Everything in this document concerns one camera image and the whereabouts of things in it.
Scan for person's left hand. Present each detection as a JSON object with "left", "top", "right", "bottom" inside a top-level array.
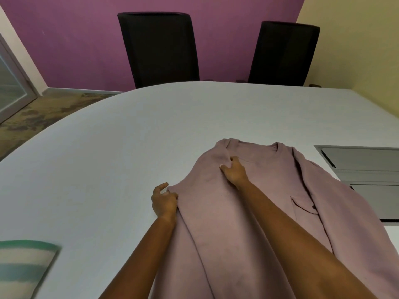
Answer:
[{"left": 151, "top": 183, "right": 179, "bottom": 224}]

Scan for person's right hand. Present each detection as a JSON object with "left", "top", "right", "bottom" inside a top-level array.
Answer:
[{"left": 220, "top": 157, "right": 251, "bottom": 188}]

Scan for pink shirt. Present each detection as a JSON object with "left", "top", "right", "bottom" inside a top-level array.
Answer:
[{"left": 150, "top": 138, "right": 399, "bottom": 299}]

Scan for person's right forearm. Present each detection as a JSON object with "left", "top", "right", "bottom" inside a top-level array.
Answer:
[{"left": 236, "top": 179, "right": 383, "bottom": 299}]

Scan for person's left forearm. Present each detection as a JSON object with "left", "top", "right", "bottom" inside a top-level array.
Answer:
[{"left": 98, "top": 216, "right": 177, "bottom": 299}]

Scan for black office chair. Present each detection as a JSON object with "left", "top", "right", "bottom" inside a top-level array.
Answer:
[
  {"left": 117, "top": 12, "right": 200, "bottom": 89},
  {"left": 236, "top": 21, "right": 321, "bottom": 88}
]

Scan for striped folded cloth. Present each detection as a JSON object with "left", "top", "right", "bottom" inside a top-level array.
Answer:
[{"left": 0, "top": 240, "right": 61, "bottom": 299}]

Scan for glass door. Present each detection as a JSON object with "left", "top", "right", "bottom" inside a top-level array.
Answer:
[{"left": 0, "top": 33, "right": 38, "bottom": 124}]

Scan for grey table cable hatch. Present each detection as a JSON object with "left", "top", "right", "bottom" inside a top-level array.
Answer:
[{"left": 314, "top": 145, "right": 399, "bottom": 223}]

